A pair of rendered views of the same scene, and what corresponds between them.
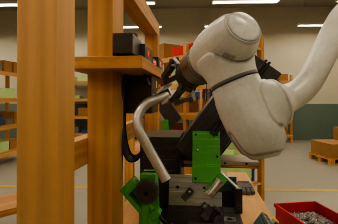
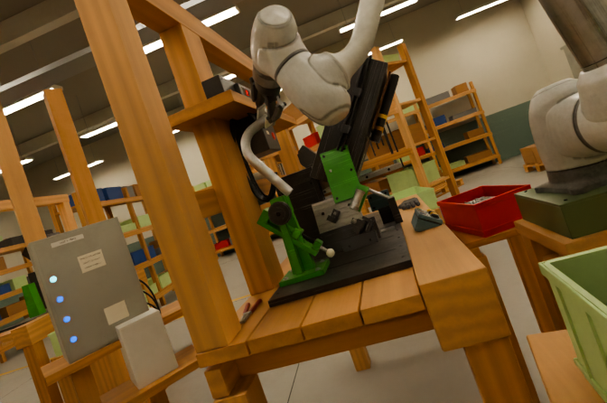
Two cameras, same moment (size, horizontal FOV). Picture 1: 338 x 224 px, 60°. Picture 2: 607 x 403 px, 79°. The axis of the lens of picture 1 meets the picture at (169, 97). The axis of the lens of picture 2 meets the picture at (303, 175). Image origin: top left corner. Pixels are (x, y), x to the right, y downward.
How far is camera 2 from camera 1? 0.37 m
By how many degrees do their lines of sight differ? 6
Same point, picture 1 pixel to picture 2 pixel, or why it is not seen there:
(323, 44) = (362, 6)
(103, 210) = (251, 250)
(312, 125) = (521, 134)
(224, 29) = (258, 23)
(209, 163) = (346, 179)
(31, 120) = (143, 163)
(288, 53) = (458, 57)
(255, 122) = (312, 89)
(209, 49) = (257, 46)
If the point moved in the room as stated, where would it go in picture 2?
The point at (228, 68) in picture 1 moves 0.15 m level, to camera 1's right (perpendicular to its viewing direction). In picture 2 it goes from (276, 55) to (341, 29)
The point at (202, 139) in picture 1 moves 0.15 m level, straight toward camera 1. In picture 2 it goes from (331, 158) to (326, 158)
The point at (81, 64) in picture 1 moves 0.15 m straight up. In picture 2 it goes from (181, 118) to (165, 75)
